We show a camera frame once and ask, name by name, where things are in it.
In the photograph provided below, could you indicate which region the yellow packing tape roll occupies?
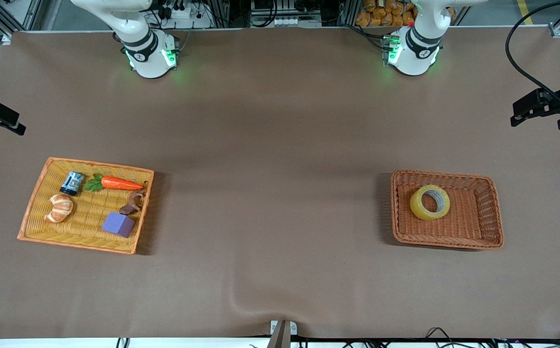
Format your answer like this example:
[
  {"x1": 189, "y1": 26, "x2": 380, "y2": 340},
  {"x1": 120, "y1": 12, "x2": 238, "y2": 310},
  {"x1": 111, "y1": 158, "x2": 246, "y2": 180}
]
[{"x1": 410, "y1": 185, "x2": 451, "y2": 221}]

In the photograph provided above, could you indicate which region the small blue silver can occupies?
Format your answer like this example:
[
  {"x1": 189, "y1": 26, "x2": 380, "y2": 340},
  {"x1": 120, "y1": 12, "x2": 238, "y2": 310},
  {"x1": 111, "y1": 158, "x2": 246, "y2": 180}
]
[{"x1": 60, "y1": 171, "x2": 86, "y2": 196}]

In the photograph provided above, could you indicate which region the toy croissant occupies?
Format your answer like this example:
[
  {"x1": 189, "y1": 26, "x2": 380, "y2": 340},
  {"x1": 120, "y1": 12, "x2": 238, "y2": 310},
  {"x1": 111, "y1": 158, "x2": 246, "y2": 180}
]
[{"x1": 44, "y1": 194, "x2": 74, "y2": 223}]

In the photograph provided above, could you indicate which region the brown wicker basket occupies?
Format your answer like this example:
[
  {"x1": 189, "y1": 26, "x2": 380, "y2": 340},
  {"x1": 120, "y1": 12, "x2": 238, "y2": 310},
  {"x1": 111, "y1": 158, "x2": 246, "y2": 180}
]
[{"x1": 390, "y1": 169, "x2": 504, "y2": 250}]

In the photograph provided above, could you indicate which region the orange toy carrot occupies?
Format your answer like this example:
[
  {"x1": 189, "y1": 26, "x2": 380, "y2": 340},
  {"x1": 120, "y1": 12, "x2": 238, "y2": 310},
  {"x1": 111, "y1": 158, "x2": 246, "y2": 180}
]
[{"x1": 83, "y1": 174, "x2": 145, "y2": 192}]

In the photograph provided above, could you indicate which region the yellow orange wicker tray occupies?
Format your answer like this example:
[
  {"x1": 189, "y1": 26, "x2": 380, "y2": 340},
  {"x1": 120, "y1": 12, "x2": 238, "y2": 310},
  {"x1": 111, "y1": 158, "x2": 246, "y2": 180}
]
[{"x1": 17, "y1": 157, "x2": 155, "y2": 255}]

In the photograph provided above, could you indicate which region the brown toy animal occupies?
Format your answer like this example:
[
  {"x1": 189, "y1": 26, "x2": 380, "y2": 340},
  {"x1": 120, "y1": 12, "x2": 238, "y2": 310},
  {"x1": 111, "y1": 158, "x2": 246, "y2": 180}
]
[{"x1": 118, "y1": 189, "x2": 147, "y2": 216}]

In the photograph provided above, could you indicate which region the purple block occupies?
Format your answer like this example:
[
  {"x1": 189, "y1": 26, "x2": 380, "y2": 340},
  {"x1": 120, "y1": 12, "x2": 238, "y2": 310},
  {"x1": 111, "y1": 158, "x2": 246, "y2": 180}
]
[{"x1": 102, "y1": 211, "x2": 136, "y2": 238}]

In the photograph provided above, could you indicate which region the bag of orange buns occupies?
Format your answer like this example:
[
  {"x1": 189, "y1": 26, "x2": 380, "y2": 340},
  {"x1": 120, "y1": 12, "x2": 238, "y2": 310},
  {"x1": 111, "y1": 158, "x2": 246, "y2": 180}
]
[{"x1": 356, "y1": 0, "x2": 417, "y2": 27}]

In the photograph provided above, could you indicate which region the white power strip with plugs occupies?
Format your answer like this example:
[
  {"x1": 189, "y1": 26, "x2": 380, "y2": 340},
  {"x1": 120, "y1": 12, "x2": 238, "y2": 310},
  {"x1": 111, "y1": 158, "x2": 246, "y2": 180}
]
[{"x1": 163, "y1": 0, "x2": 213, "y2": 29}]

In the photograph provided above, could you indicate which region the brown table mat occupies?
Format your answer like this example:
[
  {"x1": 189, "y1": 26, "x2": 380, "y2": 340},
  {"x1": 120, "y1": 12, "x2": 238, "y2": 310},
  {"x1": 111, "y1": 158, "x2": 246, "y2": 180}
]
[{"x1": 0, "y1": 27, "x2": 560, "y2": 339}]

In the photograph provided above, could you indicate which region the white slim power strip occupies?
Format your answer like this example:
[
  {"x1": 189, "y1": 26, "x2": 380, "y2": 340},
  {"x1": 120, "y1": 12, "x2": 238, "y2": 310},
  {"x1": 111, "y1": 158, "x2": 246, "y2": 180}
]
[{"x1": 273, "y1": 17, "x2": 322, "y2": 28}]

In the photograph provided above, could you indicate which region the metal table clamp bracket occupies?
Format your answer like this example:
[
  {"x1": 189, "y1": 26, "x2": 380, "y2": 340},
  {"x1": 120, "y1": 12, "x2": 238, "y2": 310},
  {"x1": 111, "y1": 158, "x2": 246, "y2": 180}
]
[{"x1": 270, "y1": 320, "x2": 298, "y2": 348}]

